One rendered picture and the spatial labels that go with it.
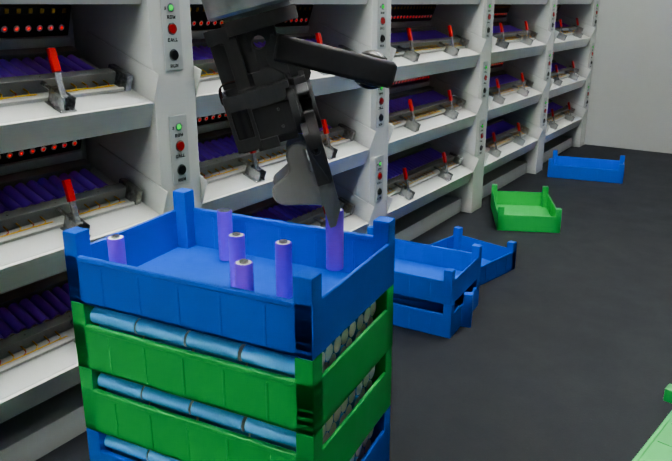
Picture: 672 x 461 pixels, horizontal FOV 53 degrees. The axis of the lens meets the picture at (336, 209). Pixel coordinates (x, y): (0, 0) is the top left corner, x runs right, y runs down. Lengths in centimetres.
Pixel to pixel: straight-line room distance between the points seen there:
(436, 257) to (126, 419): 106
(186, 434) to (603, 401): 87
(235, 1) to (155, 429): 46
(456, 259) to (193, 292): 110
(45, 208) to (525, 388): 92
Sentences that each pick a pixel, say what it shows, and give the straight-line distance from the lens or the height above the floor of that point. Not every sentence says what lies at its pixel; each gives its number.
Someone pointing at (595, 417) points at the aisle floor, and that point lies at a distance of 136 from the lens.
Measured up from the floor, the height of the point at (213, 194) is 36.
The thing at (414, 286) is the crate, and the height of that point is 11.
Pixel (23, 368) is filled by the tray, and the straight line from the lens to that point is 119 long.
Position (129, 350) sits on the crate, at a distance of 77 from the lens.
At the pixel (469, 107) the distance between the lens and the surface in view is 238.
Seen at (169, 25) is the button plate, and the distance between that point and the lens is 121.
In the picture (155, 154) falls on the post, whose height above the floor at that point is 46.
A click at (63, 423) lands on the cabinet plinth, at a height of 4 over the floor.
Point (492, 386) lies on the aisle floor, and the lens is 139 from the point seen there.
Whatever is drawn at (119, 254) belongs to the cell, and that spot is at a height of 45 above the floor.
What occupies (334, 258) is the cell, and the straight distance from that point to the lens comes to 69.
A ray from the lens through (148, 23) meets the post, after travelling 118.
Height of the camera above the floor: 71
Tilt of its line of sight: 17 degrees down
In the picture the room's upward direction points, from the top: straight up
